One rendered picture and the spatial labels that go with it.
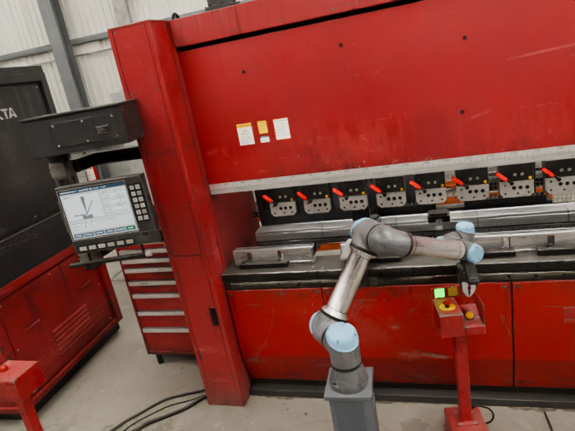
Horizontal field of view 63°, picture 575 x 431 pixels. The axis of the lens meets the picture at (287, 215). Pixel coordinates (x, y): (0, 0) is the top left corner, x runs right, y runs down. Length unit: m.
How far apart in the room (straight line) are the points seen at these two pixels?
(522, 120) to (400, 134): 0.55
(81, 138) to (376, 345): 1.91
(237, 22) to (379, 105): 0.82
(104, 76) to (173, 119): 5.30
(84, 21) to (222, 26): 5.42
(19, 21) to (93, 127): 6.15
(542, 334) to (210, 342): 1.83
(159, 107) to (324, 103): 0.85
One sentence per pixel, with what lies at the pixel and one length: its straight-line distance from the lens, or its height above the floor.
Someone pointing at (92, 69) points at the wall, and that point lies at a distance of 7.87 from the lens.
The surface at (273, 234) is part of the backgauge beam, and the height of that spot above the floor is 0.96.
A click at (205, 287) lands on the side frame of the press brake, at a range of 2.79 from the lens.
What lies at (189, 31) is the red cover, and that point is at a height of 2.23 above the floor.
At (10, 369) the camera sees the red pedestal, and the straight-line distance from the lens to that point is 2.79.
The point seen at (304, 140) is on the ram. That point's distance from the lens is 2.52.
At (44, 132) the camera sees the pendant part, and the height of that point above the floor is 1.87.
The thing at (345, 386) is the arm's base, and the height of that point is 0.81.
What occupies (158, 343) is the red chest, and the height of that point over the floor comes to 0.21.
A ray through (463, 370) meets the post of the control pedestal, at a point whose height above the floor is 0.43.
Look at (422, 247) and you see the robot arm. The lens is 1.85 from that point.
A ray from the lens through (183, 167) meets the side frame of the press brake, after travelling 2.57.
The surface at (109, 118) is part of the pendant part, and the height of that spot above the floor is 1.88.
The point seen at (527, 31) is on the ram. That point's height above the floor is 1.93.
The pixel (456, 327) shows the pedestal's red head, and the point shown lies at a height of 0.71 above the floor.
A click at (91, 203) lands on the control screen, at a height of 1.50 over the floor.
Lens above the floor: 1.96
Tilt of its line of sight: 17 degrees down
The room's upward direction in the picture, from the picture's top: 10 degrees counter-clockwise
